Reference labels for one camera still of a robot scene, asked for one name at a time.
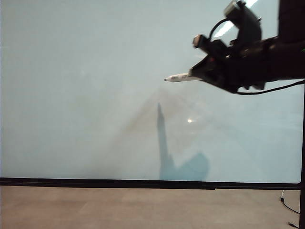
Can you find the white marker pen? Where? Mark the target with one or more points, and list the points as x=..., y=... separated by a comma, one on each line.
x=181, y=77

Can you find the black framed whiteboard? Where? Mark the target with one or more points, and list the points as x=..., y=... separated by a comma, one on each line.
x=95, y=95

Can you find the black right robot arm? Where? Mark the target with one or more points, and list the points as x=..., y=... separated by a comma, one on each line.
x=290, y=59

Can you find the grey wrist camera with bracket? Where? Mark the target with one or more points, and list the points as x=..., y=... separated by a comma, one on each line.
x=250, y=26

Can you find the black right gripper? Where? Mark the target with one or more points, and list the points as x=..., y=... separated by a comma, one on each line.
x=240, y=69

